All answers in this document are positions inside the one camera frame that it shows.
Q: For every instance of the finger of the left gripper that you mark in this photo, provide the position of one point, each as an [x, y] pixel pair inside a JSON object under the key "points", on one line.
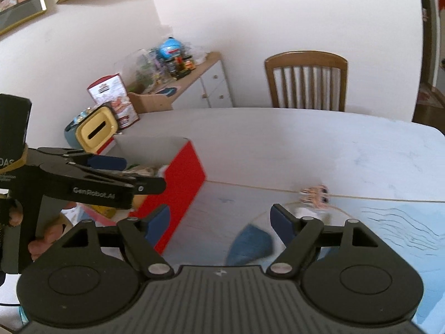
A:
{"points": [[86, 159], [90, 181]]}

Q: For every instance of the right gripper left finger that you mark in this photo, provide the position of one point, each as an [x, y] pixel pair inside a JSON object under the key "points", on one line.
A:
{"points": [[139, 238]]}

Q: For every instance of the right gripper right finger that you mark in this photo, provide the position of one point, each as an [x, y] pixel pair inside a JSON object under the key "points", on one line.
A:
{"points": [[299, 236]]}

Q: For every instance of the silver foil snack bag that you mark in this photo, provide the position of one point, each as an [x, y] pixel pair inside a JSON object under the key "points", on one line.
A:
{"points": [[315, 196]]}

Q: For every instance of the person's left hand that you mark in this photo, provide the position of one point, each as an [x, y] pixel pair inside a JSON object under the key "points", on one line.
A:
{"points": [[52, 233]]}

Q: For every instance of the red white cardboard box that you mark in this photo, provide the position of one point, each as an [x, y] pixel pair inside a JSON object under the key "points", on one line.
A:
{"points": [[180, 167]]}

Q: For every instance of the red white snack bag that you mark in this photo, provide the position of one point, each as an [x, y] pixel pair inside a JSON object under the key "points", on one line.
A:
{"points": [[110, 89]]}

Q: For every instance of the brown cardboard box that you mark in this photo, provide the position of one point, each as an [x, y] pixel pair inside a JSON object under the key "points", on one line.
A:
{"points": [[146, 103]]}

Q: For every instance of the white drawer sideboard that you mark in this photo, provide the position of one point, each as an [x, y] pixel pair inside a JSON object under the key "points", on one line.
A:
{"points": [[205, 87]]}

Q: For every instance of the brown wooden chair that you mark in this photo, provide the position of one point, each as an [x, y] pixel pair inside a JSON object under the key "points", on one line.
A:
{"points": [[307, 80]]}

